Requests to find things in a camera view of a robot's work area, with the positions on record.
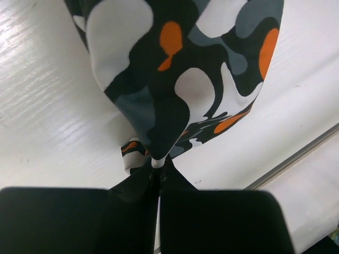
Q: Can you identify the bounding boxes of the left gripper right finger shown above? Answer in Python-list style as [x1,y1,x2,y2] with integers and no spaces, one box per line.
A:
[160,157,295,253]

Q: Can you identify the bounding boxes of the camouflage orange black shorts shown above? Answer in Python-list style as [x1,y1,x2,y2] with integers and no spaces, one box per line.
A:
[65,0,284,174]

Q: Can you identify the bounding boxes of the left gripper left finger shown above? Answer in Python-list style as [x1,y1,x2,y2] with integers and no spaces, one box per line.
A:
[1,165,159,253]

